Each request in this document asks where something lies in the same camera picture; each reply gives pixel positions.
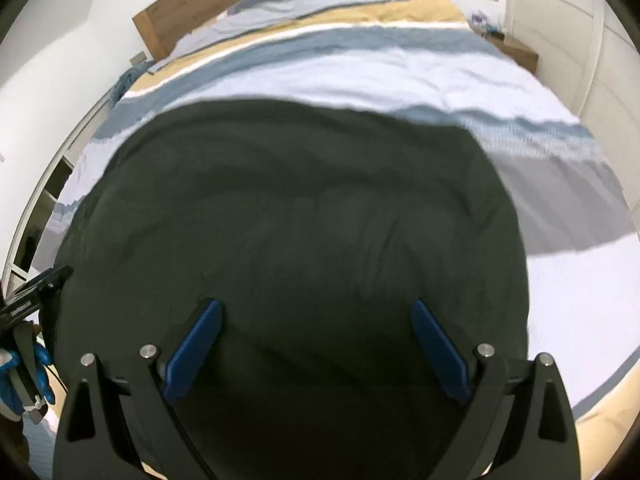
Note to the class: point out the blue clothes pile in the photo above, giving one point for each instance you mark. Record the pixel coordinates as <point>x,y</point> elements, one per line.
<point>131,80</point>

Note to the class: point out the wooden nightstand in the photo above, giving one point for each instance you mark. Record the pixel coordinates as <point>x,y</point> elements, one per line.
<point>517,52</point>

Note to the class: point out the low white shelf cabinet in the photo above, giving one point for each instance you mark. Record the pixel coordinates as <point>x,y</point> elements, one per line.
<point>45,195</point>

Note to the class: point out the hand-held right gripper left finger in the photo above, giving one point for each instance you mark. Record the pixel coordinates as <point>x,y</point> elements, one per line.
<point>192,350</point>

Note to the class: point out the small items on nightstand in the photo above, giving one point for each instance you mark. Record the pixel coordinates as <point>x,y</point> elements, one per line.
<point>485,22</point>

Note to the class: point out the person's left hand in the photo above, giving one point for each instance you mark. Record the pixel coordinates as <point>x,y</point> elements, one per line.
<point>10,380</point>

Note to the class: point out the wall socket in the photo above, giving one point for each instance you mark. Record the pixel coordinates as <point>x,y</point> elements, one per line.
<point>139,58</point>

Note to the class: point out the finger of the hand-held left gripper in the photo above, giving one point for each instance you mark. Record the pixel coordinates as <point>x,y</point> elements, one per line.
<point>50,285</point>

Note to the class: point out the white wardrobe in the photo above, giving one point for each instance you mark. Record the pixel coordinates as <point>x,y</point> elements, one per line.
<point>590,35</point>

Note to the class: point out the black puffer jacket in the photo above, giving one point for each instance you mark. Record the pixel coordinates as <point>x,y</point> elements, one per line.
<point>300,210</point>

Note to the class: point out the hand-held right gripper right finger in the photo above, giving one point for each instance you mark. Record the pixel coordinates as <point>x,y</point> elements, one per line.
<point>440,355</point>

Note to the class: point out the blue grey pillow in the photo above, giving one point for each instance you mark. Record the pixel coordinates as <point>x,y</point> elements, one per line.
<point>262,0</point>

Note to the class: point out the bed with striped duvet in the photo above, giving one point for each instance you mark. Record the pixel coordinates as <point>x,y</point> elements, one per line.
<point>450,85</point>

